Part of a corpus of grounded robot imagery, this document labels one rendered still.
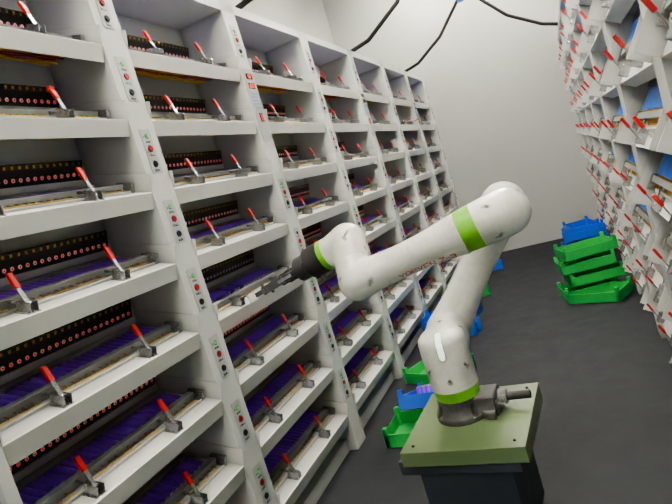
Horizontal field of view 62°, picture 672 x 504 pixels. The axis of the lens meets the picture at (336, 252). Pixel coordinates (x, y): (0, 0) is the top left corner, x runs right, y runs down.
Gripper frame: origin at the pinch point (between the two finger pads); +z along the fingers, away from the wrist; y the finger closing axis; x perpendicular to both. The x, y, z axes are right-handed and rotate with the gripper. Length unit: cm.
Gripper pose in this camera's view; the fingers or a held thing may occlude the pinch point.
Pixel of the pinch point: (258, 293)
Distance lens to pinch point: 176.8
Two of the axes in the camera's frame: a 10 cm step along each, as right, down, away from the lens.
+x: -5.0, -8.6, 0.0
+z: -7.9, 4.6, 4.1
